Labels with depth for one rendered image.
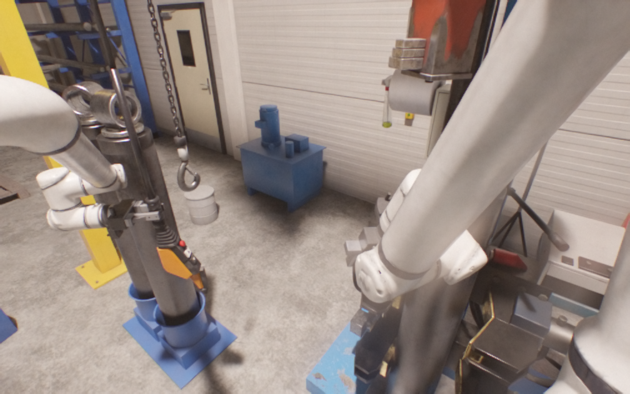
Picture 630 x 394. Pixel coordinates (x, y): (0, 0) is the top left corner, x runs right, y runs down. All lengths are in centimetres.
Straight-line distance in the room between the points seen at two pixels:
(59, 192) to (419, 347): 137
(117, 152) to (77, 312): 176
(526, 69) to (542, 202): 293
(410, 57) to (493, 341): 91
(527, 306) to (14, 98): 146
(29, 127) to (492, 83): 68
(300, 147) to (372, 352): 231
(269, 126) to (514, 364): 302
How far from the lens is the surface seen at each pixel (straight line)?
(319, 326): 237
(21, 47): 269
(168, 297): 197
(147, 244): 174
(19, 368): 290
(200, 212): 341
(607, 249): 150
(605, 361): 50
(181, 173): 119
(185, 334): 216
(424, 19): 78
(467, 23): 78
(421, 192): 39
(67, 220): 130
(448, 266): 59
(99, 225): 127
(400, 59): 74
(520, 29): 30
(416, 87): 184
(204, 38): 495
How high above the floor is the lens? 189
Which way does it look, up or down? 30 degrees down
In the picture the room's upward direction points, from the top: straight up
